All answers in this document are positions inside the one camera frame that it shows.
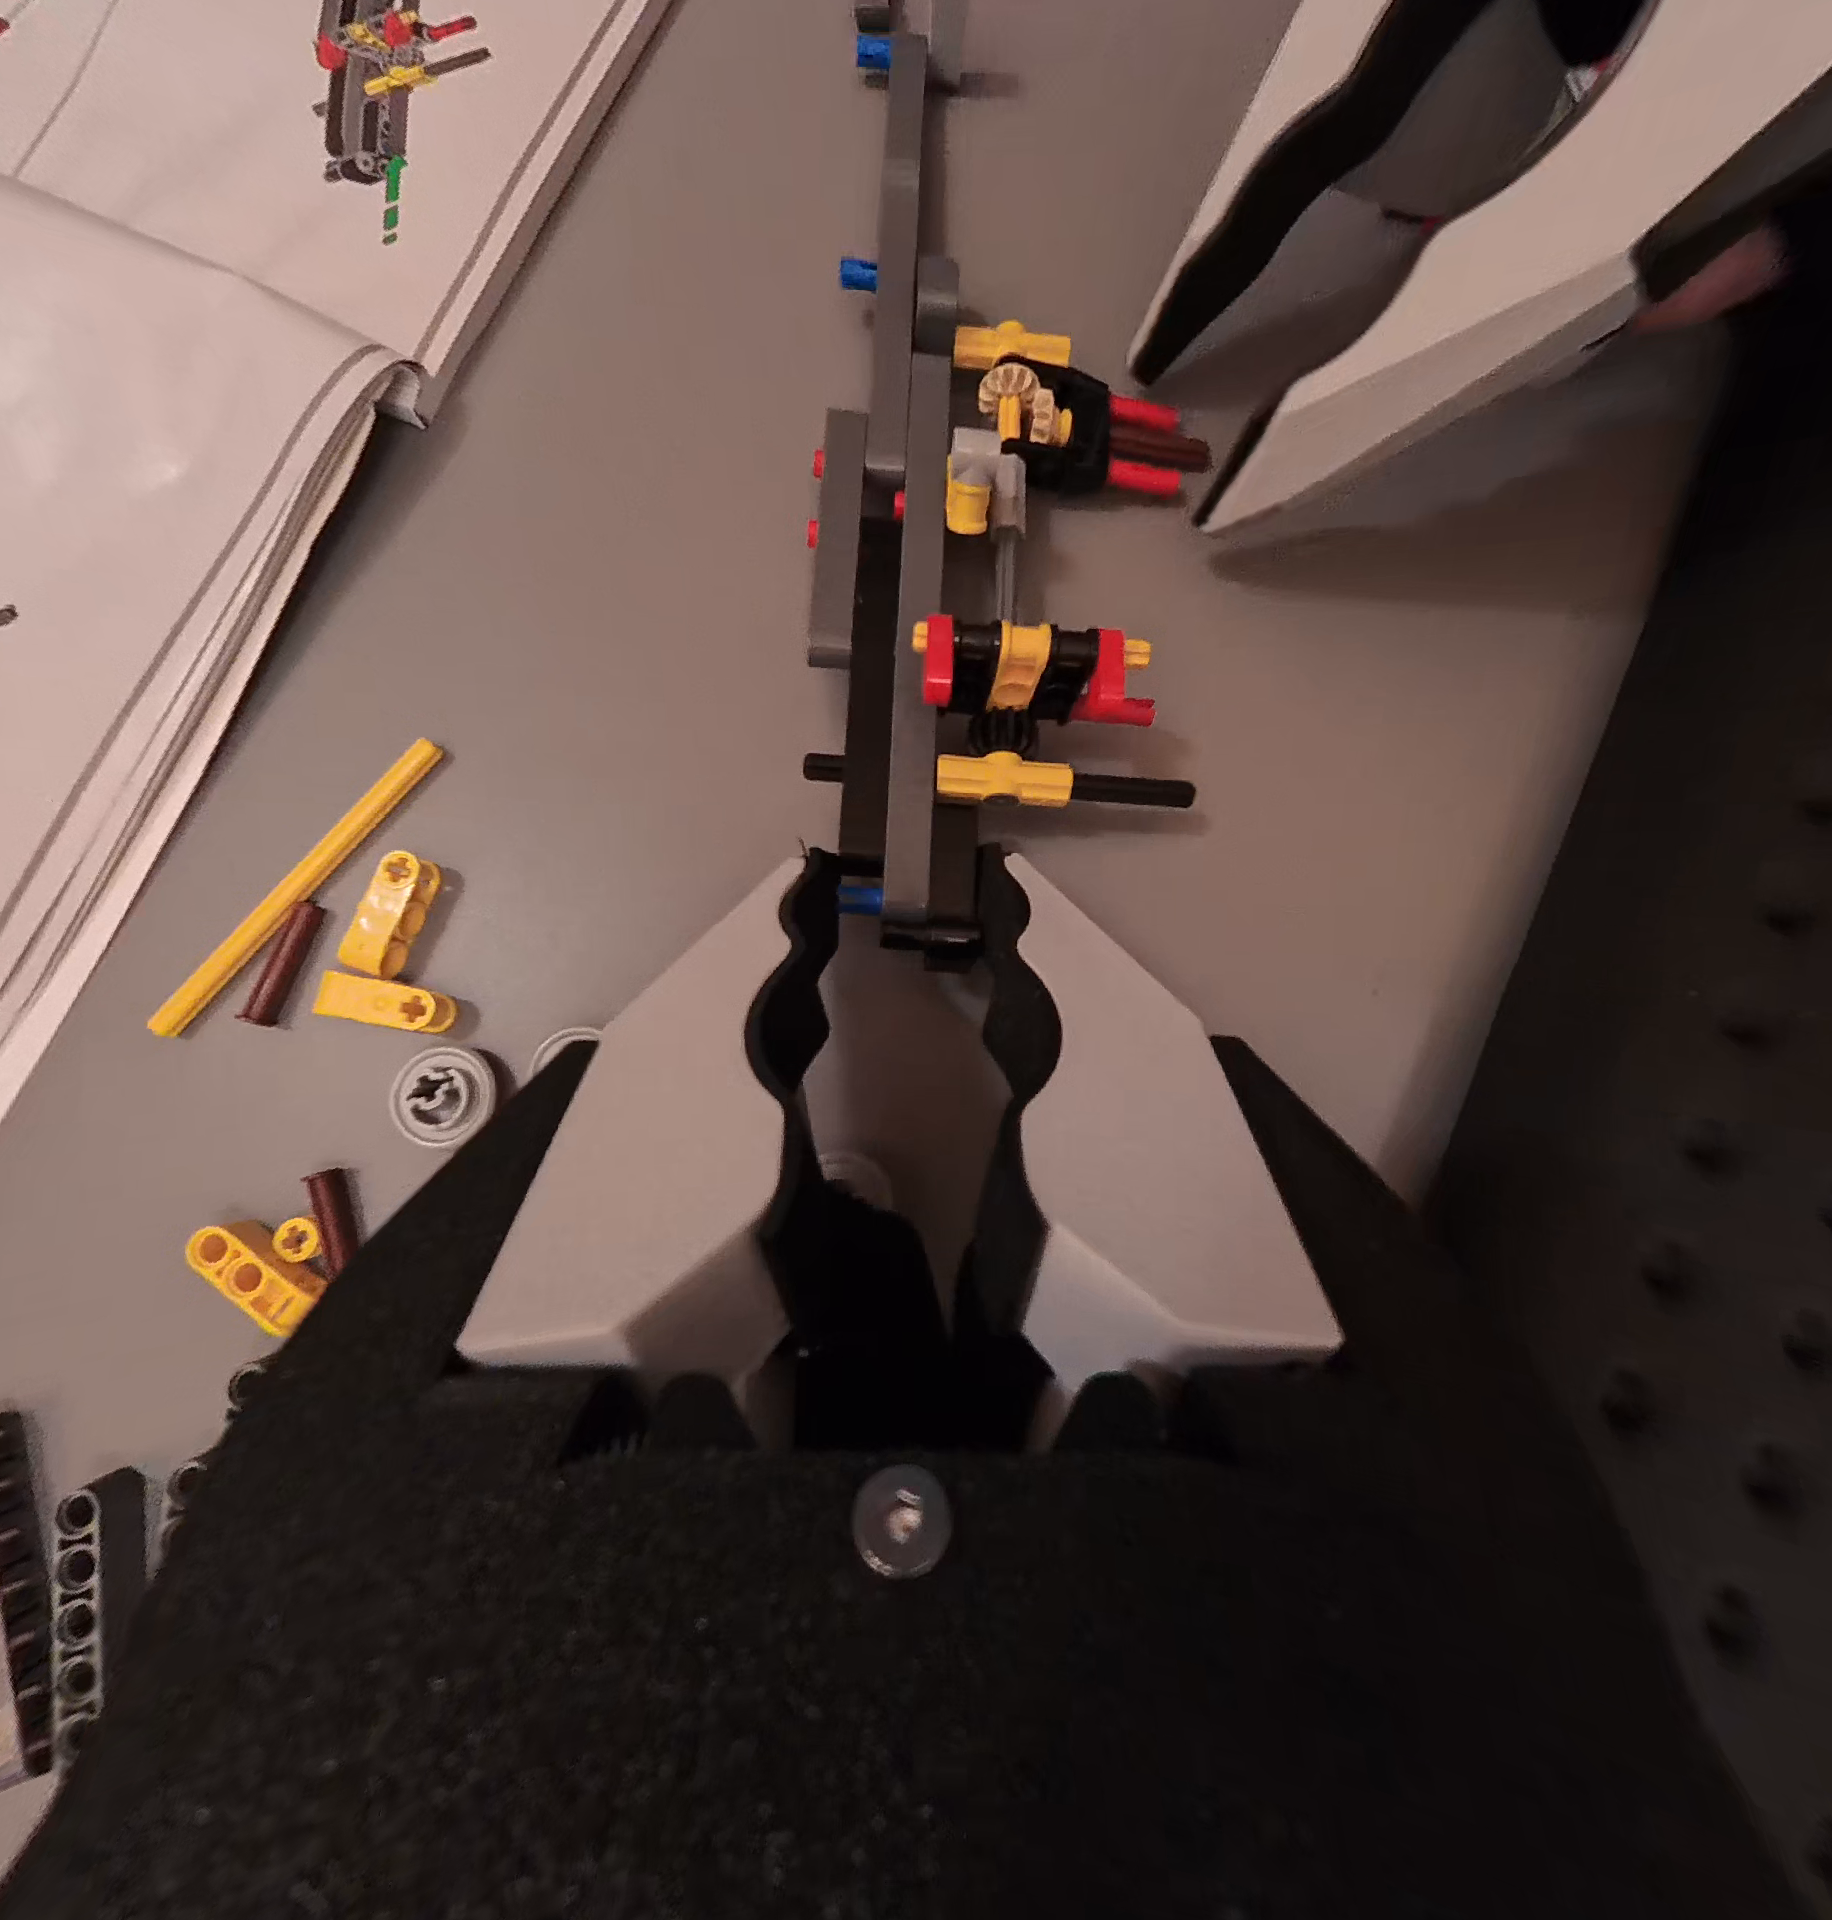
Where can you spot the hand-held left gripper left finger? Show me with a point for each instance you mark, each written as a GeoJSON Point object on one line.
{"type": "Point", "coordinates": [631, 1186]}

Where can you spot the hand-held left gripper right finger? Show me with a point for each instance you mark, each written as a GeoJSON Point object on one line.
{"type": "Point", "coordinates": [1185, 1186]}

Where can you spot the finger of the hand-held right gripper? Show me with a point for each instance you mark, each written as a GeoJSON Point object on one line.
{"type": "Point", "coordinates": [1262, 151]}
{"type": "Point", "coordinates": [1453, 347]}

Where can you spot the grey lego beam assembly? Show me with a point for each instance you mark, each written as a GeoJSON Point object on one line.
{"type": "Point", "coordinates": [915, 599]}

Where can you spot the lego instruction booklet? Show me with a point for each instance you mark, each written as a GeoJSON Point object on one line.
{"type": "Point", "coordinates": [138, 524]}

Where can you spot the grey lego wheel hub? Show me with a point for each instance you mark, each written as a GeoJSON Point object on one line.
{"type": "Point", "coordinates": [443, 1096]}
{"type": "Point", "coordinates": [563, 1041]}
{"type": "Point", "coordinates": [854, 1174]}

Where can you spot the short brown lego axle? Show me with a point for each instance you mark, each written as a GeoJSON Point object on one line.
{"type": "Point", "coordinates": [283, 960]}
{"type": "Point", "coordinates": [336, 1224]}

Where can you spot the yellow lego axle connector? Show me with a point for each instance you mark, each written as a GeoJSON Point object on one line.
{"type": "Point", "coordinates": [384, 1004]}

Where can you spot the yellow three-hole lego beam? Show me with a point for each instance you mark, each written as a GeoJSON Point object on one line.
{"type": "Point", "coordinates": [253, 1272]}

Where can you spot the long yellow lego axle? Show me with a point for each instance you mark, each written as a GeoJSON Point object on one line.
{"type": "Point", "coordinates": [293, 892]}

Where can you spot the person's right hand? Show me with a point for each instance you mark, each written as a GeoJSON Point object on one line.
{"type": "Point", "coordinates": [1723, 285]}

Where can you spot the yellow angled technic beams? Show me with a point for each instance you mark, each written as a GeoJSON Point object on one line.
{"type": "Point", "coordinates": [390, 912]}

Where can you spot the black perforated panel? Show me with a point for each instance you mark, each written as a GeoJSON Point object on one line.
{"type": "Point", "coordinates": [1682, 1048]}

